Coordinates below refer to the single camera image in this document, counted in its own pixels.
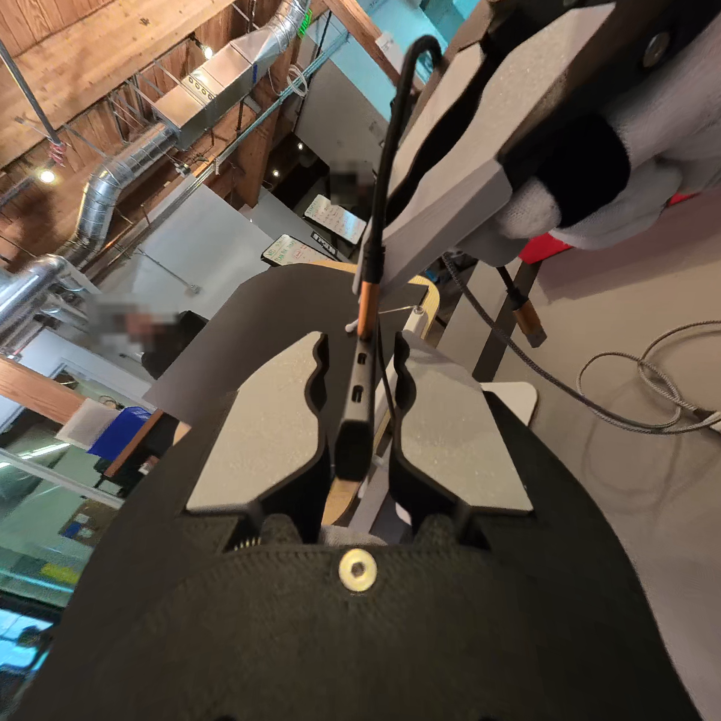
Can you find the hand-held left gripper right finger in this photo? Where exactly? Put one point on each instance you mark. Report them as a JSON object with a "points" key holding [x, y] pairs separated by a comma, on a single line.
{"points": [[468, 445]]}

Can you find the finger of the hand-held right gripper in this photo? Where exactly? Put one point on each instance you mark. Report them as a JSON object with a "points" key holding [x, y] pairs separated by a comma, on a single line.
{"points": [[484, 169], [439, 101]]}

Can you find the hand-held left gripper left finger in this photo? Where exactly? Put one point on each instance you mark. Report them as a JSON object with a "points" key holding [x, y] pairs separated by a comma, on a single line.
{"points": [[254, 439]]}

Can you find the grey usb hub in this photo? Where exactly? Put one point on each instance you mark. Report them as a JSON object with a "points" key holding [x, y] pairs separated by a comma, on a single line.
{"points": [[358, 394]]}

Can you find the person's right hand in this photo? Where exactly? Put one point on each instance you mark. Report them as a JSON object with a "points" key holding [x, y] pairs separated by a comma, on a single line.
{"points": [[676, 147]]}

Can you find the red plastic bin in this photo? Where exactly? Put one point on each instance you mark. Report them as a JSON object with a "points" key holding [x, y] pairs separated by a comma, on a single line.
{"points": [[549, 248]]}

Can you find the small blue desk bin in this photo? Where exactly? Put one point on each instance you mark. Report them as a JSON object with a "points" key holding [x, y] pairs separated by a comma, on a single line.
{"points": [[122, 434]]}

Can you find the white flip chart board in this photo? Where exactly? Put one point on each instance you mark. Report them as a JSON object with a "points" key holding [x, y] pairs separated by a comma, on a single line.
{"points": [[299, 250], [336, 217]]}

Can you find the wooden beam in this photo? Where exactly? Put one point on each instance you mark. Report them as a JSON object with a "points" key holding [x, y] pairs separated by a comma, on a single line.
{"points": [[39, 389]]}

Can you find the silver ceiling duct pipes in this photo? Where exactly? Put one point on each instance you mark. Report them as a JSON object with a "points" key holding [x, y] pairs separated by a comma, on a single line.
{"points": [[113, 169]]}

